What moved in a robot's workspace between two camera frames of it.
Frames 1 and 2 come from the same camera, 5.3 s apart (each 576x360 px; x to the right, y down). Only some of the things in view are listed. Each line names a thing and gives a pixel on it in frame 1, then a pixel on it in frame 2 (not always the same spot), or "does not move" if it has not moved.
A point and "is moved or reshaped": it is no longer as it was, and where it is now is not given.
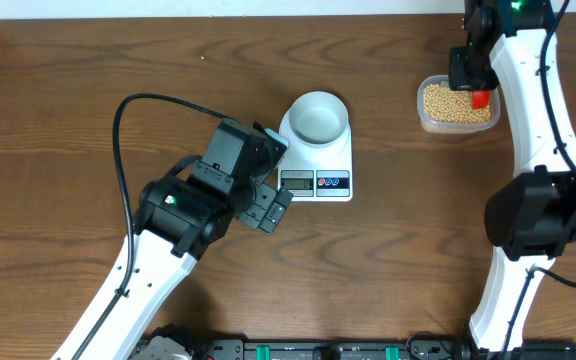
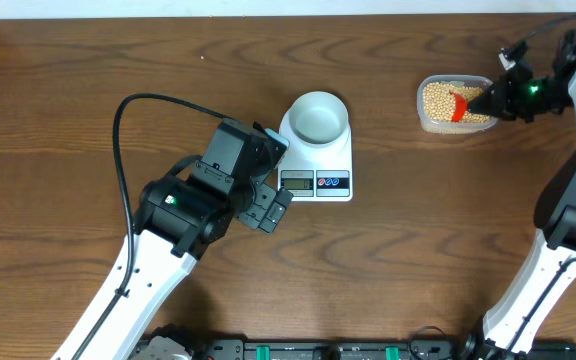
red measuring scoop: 480,99 is moved or reshaped
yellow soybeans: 444,105 does not move
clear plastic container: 443,110 does not move
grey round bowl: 318,118 does not move
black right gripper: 456,77 → 500,95
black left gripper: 267,207 does not move
